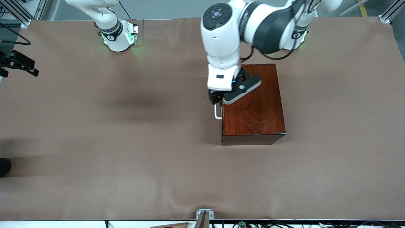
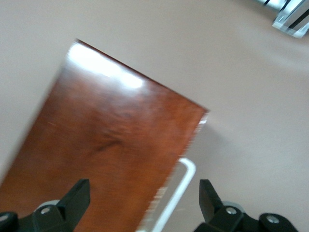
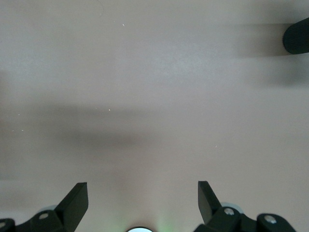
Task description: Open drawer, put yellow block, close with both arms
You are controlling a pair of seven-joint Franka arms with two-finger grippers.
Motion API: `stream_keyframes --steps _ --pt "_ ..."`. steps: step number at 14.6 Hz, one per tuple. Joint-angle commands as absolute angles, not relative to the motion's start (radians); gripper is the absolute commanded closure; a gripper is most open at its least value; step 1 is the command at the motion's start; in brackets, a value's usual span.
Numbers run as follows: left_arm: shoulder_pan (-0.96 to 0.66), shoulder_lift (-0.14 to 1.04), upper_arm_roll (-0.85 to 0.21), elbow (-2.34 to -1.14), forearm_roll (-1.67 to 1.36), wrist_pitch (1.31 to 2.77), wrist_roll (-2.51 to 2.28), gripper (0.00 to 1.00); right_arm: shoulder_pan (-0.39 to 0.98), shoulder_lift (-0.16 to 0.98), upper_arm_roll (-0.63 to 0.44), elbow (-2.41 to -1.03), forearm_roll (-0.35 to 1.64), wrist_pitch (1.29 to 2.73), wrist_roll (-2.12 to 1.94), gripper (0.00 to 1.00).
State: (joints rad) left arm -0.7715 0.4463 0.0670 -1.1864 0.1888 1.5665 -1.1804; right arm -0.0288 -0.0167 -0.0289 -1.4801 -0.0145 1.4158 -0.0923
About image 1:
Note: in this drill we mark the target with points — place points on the brown table cover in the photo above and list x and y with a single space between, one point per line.
126 174

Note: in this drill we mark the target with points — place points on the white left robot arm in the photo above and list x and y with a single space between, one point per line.
221 47

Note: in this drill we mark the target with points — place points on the light wooden board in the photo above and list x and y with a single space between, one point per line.
172 225

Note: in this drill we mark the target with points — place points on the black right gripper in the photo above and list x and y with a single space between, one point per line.
19 61

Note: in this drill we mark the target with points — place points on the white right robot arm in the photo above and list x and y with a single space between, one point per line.
115 38

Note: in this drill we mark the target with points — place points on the aluminium frame profile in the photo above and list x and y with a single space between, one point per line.
392 9
19 14

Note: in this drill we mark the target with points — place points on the black round object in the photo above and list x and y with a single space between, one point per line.
4 167

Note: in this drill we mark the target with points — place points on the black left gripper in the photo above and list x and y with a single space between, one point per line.
215 96

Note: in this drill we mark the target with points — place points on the dark wooden drawer cabinet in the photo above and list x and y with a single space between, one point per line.
256 117

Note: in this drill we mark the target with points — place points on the metal clamp bracket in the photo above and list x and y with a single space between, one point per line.
205 215

